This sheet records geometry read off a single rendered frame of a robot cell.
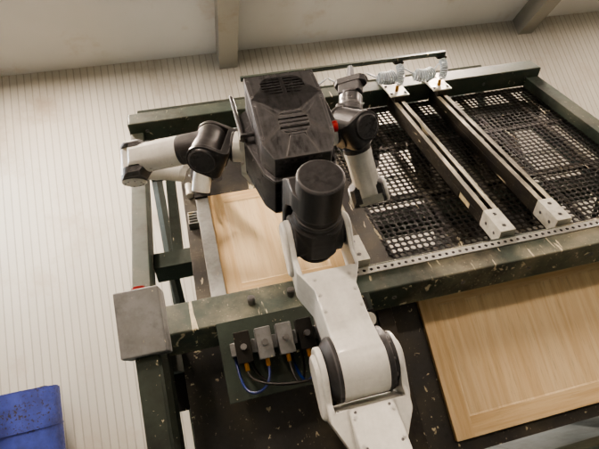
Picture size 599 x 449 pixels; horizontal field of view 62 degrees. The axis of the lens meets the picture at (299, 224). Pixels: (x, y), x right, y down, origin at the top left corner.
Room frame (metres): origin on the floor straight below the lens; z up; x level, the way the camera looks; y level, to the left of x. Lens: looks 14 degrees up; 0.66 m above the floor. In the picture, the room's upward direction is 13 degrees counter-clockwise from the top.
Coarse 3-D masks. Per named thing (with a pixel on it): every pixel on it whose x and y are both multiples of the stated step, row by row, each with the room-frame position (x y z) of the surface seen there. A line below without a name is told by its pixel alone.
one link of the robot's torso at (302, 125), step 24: (288, 72) 1.25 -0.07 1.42; (312, 72) 1.25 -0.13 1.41; (264, 96) 1.20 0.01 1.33; (288, 96) 1.20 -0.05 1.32; (312, 96) 1.22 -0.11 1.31; (240, 120) 1.31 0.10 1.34; (264, 120) 1.18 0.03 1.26; (288, 120) 1.19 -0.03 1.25; (312, 120) 1.20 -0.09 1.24; (336, 120) 1.24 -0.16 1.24; (240, 144) 1.29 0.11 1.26; (264, 144) 1.17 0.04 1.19; (288, 144) 1.18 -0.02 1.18; (312, 144) 1.19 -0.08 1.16; (336, 144) 1.42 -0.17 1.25; (264, 168) 1.23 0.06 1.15; (288, 168) 1.21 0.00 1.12; (264, 192) 1.30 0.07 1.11
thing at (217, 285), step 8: (200, 200) 1.89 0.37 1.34; (208, 200) 1.89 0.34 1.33; (200, 208) 1.87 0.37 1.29; (208, 208) 1.87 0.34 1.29; (200, 216) 1.84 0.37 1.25; (208, 216) 1.84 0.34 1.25; (200, 224) 1.81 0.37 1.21; (208, 224) 1.81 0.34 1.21; (208, 232) 1.79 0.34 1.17; (208, 240) 1.77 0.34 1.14; (208, 248) 1.74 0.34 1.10; (216, 248) 1.75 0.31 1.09; (208, 256) 1.72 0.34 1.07; (216, 256) 1.72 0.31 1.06; (208, 264) 1.70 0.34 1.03; (216, 264) 1.70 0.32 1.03; (208, 272) 1.68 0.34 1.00; (216, 272) 1.68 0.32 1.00; (216, 280) 1.66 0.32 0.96; (216, 288) 1.64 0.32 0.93; (224, 288) 1.64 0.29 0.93
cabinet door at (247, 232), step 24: (240, 192) 1.96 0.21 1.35; (216, 216) 1.87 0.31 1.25; (240, 216) 1.88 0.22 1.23; (264, 216) 1.88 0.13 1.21; (216, 240) 1.80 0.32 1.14; (240, 240) 1.81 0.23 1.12; (264, 240) 1.81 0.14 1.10; (240, 264) 1.74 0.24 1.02; (264, 264) 1.74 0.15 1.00; (312, 264) 1.75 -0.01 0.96; (336, 264) 1.75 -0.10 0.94; (240, 288) 1.67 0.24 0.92
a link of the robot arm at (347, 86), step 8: (336, 80) 1.66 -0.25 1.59; (344, 80) 1.65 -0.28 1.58; (352, 80) 1.64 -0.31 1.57; (360, 80) 1.64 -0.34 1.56; (336, 88) 1.69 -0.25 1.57; (344, 88) 1.65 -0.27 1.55; (352, 88) 1.63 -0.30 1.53; (360, 88) 1.64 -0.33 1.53; (344, 96) 1.62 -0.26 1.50; (352, 96) 1.62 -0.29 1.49; (360, 96) 1.63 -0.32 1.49
